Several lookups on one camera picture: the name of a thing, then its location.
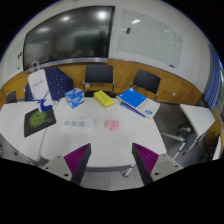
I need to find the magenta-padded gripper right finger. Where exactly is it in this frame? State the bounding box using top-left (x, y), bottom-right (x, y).
top-left (131, 142), bottom-right (184, 187)

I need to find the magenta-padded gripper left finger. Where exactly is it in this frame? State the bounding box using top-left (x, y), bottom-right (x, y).
top-left (41, 143), bottom-right (92, 186)

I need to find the pink charger block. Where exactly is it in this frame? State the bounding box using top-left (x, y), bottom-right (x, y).
top-left (104, 119), bottom-right (120, 132)

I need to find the black green-print mouse pad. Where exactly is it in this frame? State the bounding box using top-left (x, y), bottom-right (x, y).
top-left (23, 106), bottom-right (57, 138)

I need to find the blue tissue box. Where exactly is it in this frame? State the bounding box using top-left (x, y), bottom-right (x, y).
top-left (64, 87), bottom-right (85, 109)

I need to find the blue white paper pack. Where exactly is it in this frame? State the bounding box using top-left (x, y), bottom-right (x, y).
top-left (116, 87), bottom-right (161, 118)

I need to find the yellow box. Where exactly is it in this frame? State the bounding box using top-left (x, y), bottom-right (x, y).
top-left (93, 90), bottom-right (115, 108)

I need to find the white side table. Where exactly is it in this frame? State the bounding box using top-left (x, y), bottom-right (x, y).
top-left (161, 103), bottom-right (217, 158)

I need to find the white blue-deer paper bag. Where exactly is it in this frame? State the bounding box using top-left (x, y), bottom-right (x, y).
top-left (27, 60), bottom-right (54, 113)

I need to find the group of black chairs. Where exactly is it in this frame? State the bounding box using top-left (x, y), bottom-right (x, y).
top-left (4, 63), bottom-right (162, 104)

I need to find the blue curtain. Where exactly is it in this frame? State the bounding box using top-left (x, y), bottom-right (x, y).
top-left (203, 49), bottom-right (224, 111)

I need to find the small glass whiteboard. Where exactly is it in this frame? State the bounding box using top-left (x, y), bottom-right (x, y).
top-left (6, 44), bottom-right (26, 78)

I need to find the large glass whiteboard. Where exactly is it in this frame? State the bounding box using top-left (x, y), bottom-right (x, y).
top-left (116, 8), bottom-right (184, 69)

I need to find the large dark wall screen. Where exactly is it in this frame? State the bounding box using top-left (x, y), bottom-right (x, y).
top-left (22, 5), bottom-right (116, 71)

